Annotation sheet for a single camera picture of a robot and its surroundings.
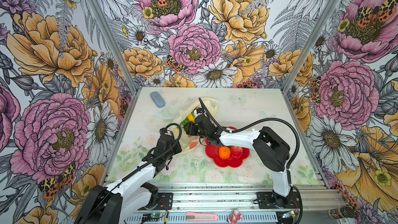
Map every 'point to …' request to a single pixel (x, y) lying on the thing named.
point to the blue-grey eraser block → (157, 99)
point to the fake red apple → (236, 152)
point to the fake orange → (224, 152)
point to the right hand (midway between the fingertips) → (188, 130)
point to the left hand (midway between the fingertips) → (179, 146)
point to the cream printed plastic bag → (192, 142)
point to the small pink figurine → (236, 215)
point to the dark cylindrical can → (344, 211)
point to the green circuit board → (151, 217)
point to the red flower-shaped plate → (213, 152)
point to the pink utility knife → (201, 216)
